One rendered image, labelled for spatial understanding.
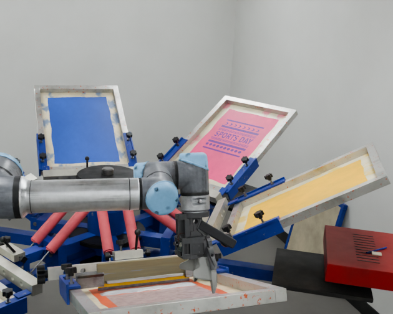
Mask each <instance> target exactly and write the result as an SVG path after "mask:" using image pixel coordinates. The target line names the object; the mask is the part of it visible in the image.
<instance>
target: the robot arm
mask: <svg viewBox="0 0 393 314"><path fill-rule="evenodd" d="M208 171H209V169H208V159H207V155H206V154H205V153H202V152H200V153H180V155H179V159H178V161H156V162H149V161H146V162H144V163H136V164H135V165H134V167H133V178H107V179H52V180H27V179H26V178H25V177H24V175H23V170H22V166H21V165H20V163H19V162H18V160H17V159H16V158H14V157H13V156H11V155H9V154H6V153H0V219H22V218H25V217H26V216H27V215H28V214H32V213H52V212H89V211H126V210H146V209H149V210H151V211H152V212H153V213H154V214H157V215H161V216H162V215H167V214H169V213H171V212H172V211H174V210H175V208H176V207H177V205H178V200H179V198H178V190H177V189H180V195H181V210H182V211H183V212H182V213H178V214H175V223H176V235H175V236H174V237H175V255H177V256H178V257H180V258H182V259H183V260H185V259H188V260H186V261H184V262H182V263H181V264H180V265H179V268H180V269H182V270H190V271H193V281H194V282H196V281H197V280H198V279H201V280H208V281H210V285H211V291H212V293H215V291H216V287H217V272H216V259H215V252H214V250H213V244H212V239H211V238H210V237H212V238H214V239H216V240H217V241H219V242H220V244H221V245H222V246H223V247H230V248H232V249H233V248H234V246H235V245H236V243H237V241H236V240H235V239H234V238H233V237H232V235H231V234H227V233H226V234H225V233H223V232H222V231H219V230H218V229H216V228H215V227H213V226H211V225H209V224H208V223H206V222H205V221H203V220H202V217H209V216H210V212H209V211H208V210H209V209H210V194H209V177H208ZM194 220H195V221H194ZM193 221H194V222H193Z"/></svg>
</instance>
